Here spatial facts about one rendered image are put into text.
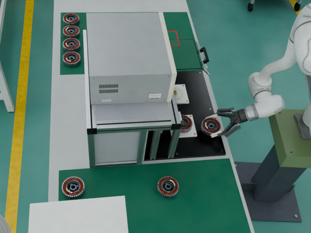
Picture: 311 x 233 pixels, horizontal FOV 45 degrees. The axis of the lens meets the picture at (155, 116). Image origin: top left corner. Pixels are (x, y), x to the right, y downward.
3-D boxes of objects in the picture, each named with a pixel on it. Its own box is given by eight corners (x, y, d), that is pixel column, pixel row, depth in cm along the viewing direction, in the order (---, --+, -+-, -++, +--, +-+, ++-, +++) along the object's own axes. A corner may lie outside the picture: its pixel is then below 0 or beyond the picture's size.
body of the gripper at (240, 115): (249, 123, 211) (233, 129, 214) (245, 111, 216) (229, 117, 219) (246, 117, 206) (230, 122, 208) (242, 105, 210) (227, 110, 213)
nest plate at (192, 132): (191, 115, 226) (192, 114, 225) (196, 136, 218) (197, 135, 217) (167, 117, 224) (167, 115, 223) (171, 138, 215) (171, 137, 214)
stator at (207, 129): (217, 119, 221) (218, 116, 219) (221, 136, 215) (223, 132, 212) (198, 121, 220) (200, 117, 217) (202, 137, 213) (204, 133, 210)
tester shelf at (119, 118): (159, 34, 222) (160, 28, 218) (179, 129, 183) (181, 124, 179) (83, 35, 215) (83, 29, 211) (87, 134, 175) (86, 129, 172)
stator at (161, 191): (166, 202, 194) (167, 199, 191) (152, 187, 198) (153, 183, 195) (182, 190, 199) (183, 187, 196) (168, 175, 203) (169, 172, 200)
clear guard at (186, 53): (200, 45, 229) (202, 38, 224) (209, 75, 215) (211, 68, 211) (147, 47, 224) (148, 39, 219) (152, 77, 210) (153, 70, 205)
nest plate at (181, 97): (184, 85, 241) (184, 83, 240) (189, 103, 232) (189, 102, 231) (161, 86, 238) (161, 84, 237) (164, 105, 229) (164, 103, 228)
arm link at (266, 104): (260, 123, 210) (254, 105, 218) (288, 113, 207) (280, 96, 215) (257, 112, 202) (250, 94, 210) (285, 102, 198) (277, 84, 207)
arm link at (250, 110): (255, 108, 216) (245, 112, 217) (251, 100, 209) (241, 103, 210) (260, 121, 210) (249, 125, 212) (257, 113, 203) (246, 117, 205)
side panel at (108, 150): (140, 159, 207) (146, 125, 182) (141, 164, 206) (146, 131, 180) (89, 163, 203) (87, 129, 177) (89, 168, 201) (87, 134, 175)
